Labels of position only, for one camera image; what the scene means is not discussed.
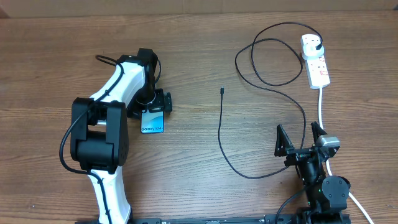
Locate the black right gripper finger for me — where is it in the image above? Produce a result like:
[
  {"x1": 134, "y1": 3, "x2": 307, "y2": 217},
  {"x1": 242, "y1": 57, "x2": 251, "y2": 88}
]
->
[
  {"x1": 311, "y1": 121, "x2": 326, "y2": 146},
  {"x1": 274, "y1": 124, "x2": 294, "y2": 157}
]

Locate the Galaxy S24+ smartphone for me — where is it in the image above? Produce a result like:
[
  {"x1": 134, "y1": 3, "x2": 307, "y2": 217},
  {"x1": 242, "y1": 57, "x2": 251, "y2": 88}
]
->
[{"x1": 141, "y1": 111, "x2": 164, "y2": 134}]

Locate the black USB charging cable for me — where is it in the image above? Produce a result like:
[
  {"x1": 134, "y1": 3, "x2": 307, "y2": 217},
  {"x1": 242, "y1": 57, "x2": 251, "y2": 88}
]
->
[{"x1": 217, "y1": 21, "x2": 324, "y2": 180}]

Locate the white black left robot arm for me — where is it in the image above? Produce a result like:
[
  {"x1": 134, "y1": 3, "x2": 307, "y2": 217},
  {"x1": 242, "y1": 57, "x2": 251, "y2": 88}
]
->
[{"x1": 59, "y1": 48, "x2": 172, "y2": 223}]

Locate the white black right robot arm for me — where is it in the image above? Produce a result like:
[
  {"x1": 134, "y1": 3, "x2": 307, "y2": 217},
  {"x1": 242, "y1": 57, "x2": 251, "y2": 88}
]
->
[{"x1": 274, "y1": 122, "x2": 351, "y2": 224}]

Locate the white charger plug adapter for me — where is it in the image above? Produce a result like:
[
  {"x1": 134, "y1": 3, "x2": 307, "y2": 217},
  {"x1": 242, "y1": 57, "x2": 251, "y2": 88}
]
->
[{"x1": 302, "y1": 43, "x2": 325, "y2": 60}]

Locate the white power strip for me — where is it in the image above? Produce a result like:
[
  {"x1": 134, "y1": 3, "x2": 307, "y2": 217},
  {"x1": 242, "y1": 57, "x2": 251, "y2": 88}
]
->
[{"x1": 300, "y1": 34, "x2": 330, "y2": 89}]

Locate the white power strip cord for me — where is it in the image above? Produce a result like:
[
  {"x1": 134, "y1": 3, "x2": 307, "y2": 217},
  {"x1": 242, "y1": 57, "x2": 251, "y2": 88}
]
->
[{"x1": 317, "y1": 86, "x2": 374, "y2": 224}]

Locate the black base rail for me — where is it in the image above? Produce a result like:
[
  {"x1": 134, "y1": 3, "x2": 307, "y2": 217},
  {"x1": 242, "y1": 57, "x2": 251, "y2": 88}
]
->
[{"x1": 74, "y1": 213, "x2": 351, "y2": 224}]

